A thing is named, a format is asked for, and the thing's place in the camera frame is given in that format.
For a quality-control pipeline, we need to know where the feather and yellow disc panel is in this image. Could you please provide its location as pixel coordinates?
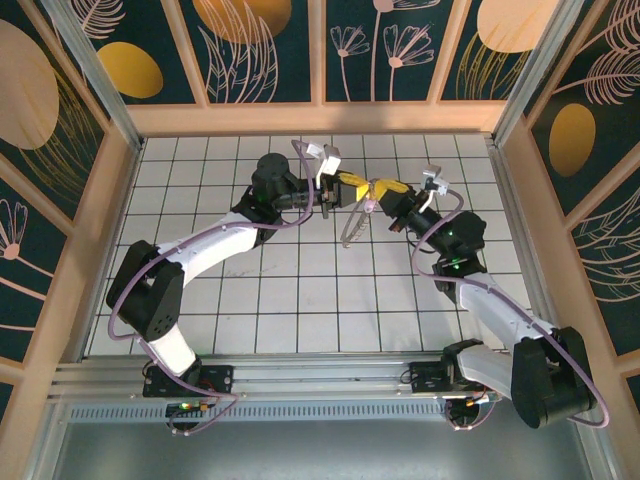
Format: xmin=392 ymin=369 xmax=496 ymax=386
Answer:
xmin=522 ymin=0 xmax=640 ymax=219
xmin=64 ymin=0 xmax=209 ymax=107

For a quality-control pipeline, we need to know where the orange disc and leaves panel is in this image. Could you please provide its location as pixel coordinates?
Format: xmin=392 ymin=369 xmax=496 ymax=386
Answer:
xmin=177 ymin=0 xmax=317 ymax=106

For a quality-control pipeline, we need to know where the small circuit board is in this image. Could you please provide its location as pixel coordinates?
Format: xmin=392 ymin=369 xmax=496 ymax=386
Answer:
xmin=166 ymin=399 xmax=211 ymax=416

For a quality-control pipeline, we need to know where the grey metal sheet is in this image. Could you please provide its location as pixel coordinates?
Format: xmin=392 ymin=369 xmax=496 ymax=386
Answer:
xmin=24 ymin=394 xmax=619 ymax=480

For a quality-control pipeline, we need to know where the aluminium table side rail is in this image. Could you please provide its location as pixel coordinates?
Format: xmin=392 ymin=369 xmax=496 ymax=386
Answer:
xmin=487 ymin=139 xmax=571 ymax=357
xmin=74 ymin=139 xmax=146 ymax=362

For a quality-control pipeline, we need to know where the flower wall panel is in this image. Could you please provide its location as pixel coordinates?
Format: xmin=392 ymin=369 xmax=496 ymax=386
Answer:
xmin=0 ymin=174 xmax=76 ymax=369
xmin=319 ymin=0 xmax=459 ymax=105

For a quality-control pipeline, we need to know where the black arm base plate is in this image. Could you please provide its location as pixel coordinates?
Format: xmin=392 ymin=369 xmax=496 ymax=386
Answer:
xmin=407 ymin=360 xmax=501 ymax=399
xmin=142 ymin=363 xmax=236 ymax=399

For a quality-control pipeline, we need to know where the leaf outline wall panel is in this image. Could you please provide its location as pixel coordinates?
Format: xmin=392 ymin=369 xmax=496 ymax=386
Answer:
xmin=564 ymin=182 xmax=640 ymax=359

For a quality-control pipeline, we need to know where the aluminium corner post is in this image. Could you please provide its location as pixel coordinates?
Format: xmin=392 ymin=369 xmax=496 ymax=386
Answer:
xmin=39 ymin=0 xmax=147 ymax=154
xmin=491 ymin=0 xmax=586 ymax=149

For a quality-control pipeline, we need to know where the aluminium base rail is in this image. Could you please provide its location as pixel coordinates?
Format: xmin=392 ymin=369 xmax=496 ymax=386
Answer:
xmin=47 ymin=352 xmax=596 ymax=401

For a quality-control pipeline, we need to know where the cream disc wall panel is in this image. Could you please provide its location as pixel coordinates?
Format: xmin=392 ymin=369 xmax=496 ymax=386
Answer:
xmin=437 ymin=0 xmax=564 ymax=104
xmin=0 ymin=0 xmax=110 ymax=229

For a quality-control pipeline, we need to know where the purple cable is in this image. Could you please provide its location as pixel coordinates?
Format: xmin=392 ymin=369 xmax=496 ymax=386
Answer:
xmin=107 ymin=139 xmax=321 ymax=437
xmin=412 ymin=189 xmax=612 ymax=432

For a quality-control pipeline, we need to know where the grey slotted cable duct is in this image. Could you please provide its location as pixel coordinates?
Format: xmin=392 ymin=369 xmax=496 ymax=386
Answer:
xmin=64 ymin=399 xmax=586 ymax=424

